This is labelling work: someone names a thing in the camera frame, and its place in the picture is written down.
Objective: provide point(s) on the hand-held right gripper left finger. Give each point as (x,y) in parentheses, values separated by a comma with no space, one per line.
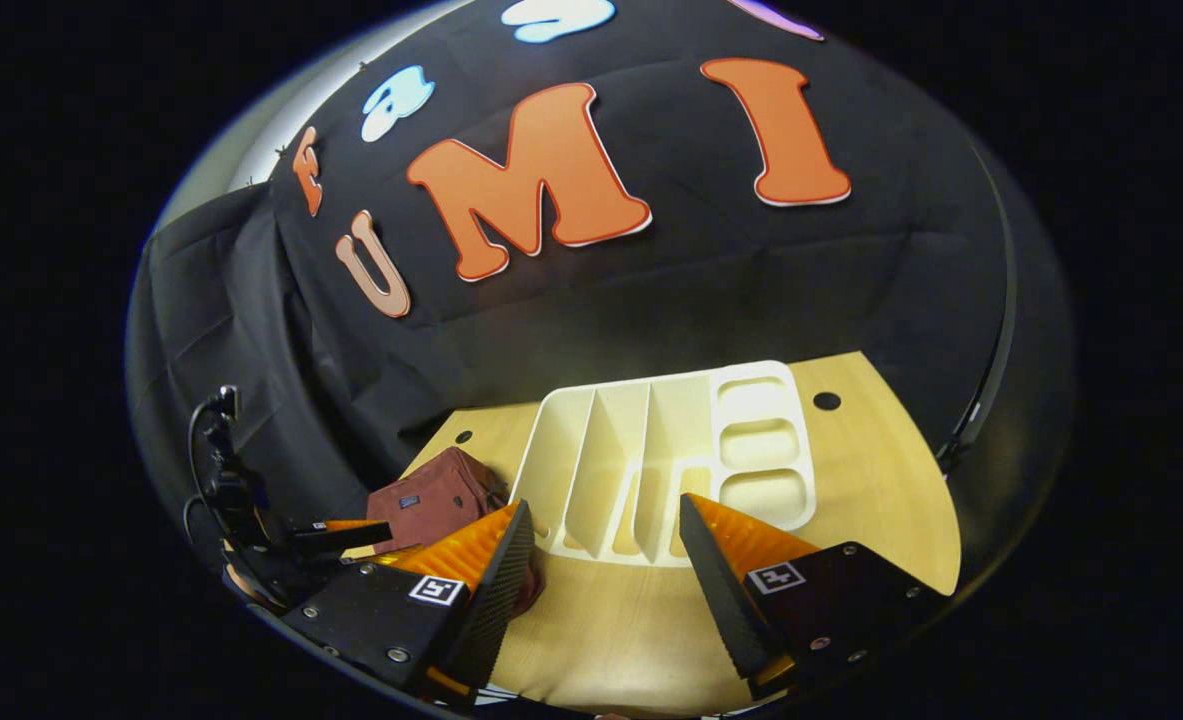
(496,600)

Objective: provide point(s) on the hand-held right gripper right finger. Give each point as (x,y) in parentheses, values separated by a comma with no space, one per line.
(716,590)

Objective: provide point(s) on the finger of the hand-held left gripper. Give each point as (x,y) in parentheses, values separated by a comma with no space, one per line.
(346,538)

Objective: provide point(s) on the maroon schoolbag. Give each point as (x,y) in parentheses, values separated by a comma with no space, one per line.
(431,495)

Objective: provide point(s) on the white plastic bookshelf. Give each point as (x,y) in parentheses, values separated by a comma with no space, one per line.
(591,450)

